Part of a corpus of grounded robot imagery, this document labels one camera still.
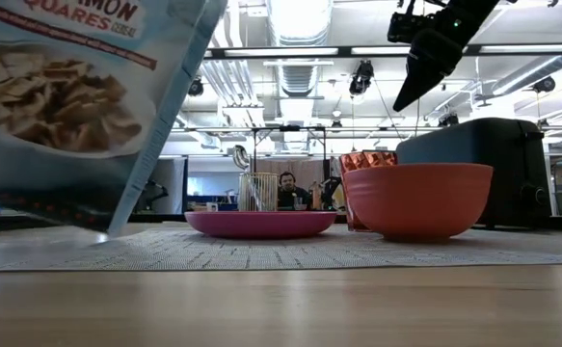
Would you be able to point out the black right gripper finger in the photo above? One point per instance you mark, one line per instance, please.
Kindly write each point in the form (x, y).
(418, 82)

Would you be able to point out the orange faceted cup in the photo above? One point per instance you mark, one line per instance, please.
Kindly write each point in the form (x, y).
(367, 159)

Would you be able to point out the orange plastic bowl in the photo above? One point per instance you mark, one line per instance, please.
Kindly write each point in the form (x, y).
(418, 202)

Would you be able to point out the pink plastic plate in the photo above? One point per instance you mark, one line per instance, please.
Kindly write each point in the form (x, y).
(261, 225)

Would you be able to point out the blue cinnamon cereal box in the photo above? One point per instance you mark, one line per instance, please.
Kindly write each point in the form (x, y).
(68, 96)

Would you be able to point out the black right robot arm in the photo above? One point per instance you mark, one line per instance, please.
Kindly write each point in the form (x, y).
(478, 7)

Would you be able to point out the background black robot arm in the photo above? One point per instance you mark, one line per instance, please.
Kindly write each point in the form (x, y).
(152, 193)

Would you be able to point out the black overhead rig bar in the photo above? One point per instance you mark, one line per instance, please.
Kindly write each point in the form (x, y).
(473, 49)

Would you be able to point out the black ceiling spotlight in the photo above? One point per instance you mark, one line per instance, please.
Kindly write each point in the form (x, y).
(544, 84)
(195, 88)

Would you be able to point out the black two-slot toaster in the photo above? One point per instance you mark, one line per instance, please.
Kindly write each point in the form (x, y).
(512, 144)

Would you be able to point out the person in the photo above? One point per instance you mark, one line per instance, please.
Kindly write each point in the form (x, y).
(292, 193)

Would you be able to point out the clear glass cup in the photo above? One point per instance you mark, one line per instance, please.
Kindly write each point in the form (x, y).
(259, 193)

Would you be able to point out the grey woven placemat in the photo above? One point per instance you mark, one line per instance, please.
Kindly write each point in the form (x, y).
(261, 253)

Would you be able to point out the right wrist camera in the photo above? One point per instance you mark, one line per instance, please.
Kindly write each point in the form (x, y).
(403, 26)

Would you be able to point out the hanging black camera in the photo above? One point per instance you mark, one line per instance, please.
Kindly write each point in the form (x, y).
(361, 77)

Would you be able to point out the silver ceiling air duct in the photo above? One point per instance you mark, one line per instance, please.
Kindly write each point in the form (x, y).
(300, 29)

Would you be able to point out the black background stand frame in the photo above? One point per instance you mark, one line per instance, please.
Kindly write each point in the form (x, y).
(287, 128)

